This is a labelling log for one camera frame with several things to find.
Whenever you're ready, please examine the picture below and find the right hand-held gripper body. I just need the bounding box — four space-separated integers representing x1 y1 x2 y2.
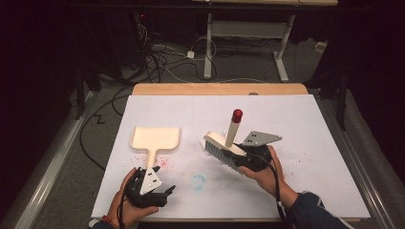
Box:
238 131 284 173

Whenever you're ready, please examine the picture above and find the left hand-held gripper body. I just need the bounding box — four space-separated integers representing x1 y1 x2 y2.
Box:
124 166 169 209

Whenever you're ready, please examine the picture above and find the cream hand brush red tip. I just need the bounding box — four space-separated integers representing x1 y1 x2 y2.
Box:
202 108 247 173

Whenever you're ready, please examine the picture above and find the cream plastic dustpan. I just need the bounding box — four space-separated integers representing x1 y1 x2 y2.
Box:
129 126 181 170

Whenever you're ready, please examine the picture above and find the person's right hand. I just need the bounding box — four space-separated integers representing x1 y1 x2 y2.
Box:
238 145 299 209

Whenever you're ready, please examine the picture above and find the person's left hand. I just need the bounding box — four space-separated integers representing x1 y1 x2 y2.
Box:
107 167 160 228

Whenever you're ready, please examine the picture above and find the white board sheet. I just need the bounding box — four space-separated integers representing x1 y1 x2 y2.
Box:
91 94 372 220

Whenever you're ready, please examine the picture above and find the wooden table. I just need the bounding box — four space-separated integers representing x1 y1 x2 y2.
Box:
125 83 362 223

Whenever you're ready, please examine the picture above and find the black metal stand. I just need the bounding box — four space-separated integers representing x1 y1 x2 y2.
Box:
75 63 103 121
305 56 350 132

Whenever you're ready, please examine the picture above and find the small white box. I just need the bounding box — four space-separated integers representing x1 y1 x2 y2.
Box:
314 40 329 53

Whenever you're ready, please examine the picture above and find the right hand-held gripper black cable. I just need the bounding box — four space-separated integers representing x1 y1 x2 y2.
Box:
251 152 292 228

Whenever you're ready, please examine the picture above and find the red bracelet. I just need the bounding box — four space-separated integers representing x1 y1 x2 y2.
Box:
101 215 120 228

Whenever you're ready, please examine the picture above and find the long black floor cable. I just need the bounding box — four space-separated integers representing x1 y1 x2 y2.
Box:
78 85 135 171

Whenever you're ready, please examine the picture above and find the grey metal rail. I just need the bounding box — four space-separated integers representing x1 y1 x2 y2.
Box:
0 90 96 229
313 92 399 229

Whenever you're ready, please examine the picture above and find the white metal frame desk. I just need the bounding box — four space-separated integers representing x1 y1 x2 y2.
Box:
190 0 338 82

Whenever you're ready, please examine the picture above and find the tangle of floor cables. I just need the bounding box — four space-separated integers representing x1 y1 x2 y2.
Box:
137 22 218 84

